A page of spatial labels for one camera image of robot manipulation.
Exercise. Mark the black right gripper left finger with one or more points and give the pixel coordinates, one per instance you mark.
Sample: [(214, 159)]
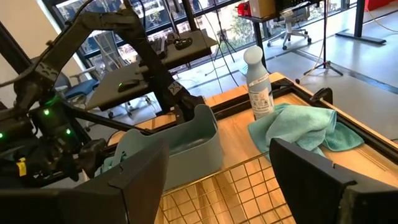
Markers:
[(77, 208)]

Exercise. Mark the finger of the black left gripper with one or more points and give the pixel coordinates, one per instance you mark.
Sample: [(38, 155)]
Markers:
[(93, 155)]

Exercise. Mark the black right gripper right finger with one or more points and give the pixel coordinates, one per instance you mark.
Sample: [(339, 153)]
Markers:
[(326, 202)]

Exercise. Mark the teal microfiber towel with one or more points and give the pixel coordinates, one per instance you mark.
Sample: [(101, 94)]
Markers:
[(109, 163), (295, 127)]

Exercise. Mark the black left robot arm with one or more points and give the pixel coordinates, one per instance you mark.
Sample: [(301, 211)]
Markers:
[(102, 23)]

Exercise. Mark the yellow gripper tag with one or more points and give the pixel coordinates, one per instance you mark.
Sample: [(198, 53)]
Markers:
[(21, 166)]

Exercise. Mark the blue office chair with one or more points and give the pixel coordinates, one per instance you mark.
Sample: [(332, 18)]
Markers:
[(82, 88)]

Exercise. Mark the black computer mouse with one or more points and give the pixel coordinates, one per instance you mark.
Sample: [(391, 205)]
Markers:
[(129, 85)]

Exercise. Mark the blue-grey plastic bin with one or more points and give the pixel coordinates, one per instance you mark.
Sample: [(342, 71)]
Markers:
[(192, 155)]

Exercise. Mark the black table clamp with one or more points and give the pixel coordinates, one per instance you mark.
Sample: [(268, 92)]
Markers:
[(323, 93)]

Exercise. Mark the pale blue bottle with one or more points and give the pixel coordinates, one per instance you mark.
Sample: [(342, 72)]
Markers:
[(259, 93)]

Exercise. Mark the black headset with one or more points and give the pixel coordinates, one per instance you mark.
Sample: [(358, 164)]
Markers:
[(183, 43)]

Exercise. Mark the black desk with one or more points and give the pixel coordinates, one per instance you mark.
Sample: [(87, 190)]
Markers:
[(199, 49)]

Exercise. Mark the black tripod light stand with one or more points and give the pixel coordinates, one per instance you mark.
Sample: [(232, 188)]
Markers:
[(325, 46)]

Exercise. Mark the black high table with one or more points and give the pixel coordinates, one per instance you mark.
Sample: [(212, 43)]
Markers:
[(259, 43)]

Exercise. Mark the thin black tripod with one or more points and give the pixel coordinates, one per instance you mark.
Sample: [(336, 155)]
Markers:
[(223, 34)]

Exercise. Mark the white office chair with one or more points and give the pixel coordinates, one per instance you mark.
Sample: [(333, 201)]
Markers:
[(289, 28)]

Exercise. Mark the black floor stand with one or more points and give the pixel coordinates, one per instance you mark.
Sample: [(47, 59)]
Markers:
[(360, 18)]

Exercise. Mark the black pegboard panel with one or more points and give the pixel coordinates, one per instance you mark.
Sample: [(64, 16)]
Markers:
[(295, 4)]

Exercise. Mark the cardboard box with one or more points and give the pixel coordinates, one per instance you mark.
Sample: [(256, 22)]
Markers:
[(262, 8)]

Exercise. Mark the red object on shelf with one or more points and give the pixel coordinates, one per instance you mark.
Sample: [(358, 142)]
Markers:
[(244, 9)]

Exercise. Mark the black aluminium table frame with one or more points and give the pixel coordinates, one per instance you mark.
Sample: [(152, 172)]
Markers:
[(357, 129)]

